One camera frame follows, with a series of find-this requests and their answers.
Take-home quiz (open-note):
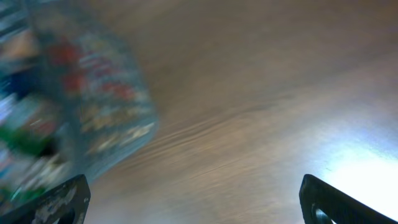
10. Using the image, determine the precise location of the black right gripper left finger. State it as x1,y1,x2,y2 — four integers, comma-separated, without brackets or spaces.
1,174,91,224

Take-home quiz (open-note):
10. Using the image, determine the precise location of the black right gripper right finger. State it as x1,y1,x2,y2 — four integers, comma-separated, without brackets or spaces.
299,174,397,224

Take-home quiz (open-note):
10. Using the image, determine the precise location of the grey plastic basket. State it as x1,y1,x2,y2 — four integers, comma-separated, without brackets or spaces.
1,1,158,214

